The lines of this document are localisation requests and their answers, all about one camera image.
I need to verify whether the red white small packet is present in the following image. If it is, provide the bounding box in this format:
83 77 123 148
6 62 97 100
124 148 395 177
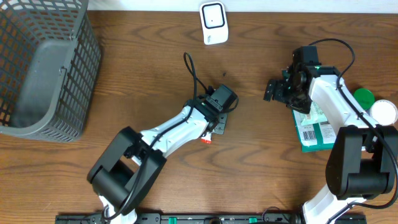
201 132 212 144

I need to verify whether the green white package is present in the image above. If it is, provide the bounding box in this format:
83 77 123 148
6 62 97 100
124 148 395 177
292 110 336 152

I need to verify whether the green lid jar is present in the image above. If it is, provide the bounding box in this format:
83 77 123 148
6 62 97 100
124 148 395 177
353 88 375 110

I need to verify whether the white jar blue label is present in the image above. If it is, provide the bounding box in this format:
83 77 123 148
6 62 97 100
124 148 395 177
369 100 397 126

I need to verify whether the pale green wipes packet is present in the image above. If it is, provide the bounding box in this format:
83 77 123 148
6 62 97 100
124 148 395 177
300 102 328 126

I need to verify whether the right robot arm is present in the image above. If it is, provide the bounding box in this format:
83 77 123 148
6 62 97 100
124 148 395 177
264 45 397 223

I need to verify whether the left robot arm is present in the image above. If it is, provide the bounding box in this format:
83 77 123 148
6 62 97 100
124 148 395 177
87 85 239 223

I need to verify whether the white barcode scanner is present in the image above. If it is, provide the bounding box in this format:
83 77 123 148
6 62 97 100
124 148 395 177
199 1 229 45

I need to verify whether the grey plastic mesh basket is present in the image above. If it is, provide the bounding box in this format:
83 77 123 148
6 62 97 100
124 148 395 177
1 0 101 142

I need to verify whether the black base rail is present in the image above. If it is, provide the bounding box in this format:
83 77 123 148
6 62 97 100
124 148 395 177
55 212 368 224

